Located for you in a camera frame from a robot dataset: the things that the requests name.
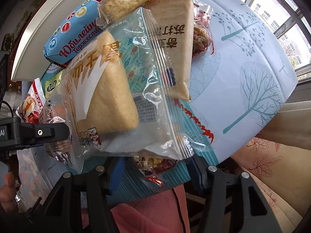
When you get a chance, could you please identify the pink fleece garment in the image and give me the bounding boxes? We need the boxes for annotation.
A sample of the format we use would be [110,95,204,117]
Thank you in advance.
[81,184,191,233]

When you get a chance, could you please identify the beige bread packet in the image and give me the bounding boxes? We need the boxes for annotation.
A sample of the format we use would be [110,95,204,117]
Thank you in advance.
[143,0,196,102]

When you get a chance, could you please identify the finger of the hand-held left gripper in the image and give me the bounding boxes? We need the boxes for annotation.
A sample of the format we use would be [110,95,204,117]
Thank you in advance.
[19,123,71,148]

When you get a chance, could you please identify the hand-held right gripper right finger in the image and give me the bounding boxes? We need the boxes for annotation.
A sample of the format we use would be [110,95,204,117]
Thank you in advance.
[186,154,276,233]

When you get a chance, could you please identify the barred window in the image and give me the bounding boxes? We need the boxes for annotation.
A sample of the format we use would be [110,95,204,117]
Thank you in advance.
[240,0,311,83]

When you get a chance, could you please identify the blue biscuit packet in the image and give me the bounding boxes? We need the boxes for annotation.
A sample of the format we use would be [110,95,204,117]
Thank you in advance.
[43,0,111,66]

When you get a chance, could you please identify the thin black cable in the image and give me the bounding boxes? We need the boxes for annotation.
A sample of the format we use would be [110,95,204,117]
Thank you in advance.
[171,188,185,233]

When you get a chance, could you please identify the white plastic storage box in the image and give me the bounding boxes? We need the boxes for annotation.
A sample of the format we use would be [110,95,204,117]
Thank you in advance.
[11,0,102,83]

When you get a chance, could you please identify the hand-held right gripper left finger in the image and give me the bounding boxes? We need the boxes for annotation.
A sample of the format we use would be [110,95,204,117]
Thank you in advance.
[34,156,127,233]

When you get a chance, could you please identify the beige leaf-print cover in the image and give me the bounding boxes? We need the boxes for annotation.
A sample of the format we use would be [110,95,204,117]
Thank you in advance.
[230,102,311,233]

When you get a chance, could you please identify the red and white snack packet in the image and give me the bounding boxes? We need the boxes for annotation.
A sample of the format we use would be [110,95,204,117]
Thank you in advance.
[16,78,47,125]

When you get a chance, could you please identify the red nut snack packet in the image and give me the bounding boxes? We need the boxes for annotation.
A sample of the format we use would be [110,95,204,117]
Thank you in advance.
[193,1,215,58]
[132,154,181,187]

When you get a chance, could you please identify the green snack packet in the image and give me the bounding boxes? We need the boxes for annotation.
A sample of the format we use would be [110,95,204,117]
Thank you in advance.
[45,71,66,99]

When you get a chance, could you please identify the clear teal-print bread packet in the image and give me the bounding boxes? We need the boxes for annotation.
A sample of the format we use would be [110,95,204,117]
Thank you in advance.
[59,6,214,162]

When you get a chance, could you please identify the person's left hand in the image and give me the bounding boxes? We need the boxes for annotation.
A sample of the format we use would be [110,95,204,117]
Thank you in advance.
[0,171,20,214]

